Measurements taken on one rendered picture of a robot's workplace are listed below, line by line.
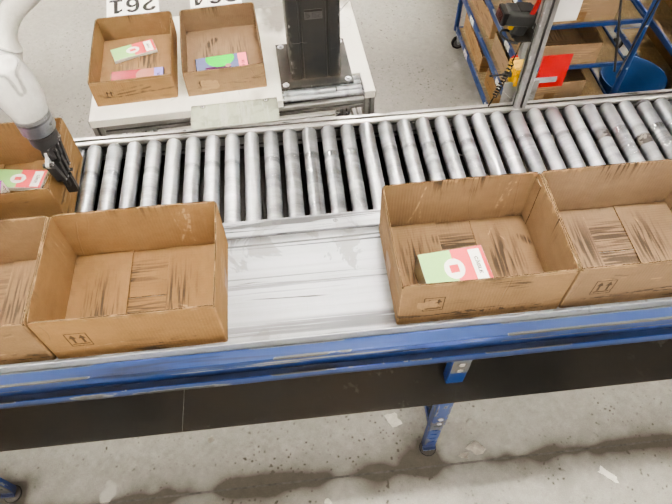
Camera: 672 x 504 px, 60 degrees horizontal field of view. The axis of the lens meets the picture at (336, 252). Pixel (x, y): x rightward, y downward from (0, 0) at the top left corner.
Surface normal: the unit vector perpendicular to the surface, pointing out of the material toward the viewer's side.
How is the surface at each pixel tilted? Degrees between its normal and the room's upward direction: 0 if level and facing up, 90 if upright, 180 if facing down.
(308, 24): 90
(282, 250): 0
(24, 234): 90
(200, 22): 89
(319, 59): 90
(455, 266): 0
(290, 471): 0
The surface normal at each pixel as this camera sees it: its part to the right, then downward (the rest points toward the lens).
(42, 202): 0.15, 0.81
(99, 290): -0.04, -0.57
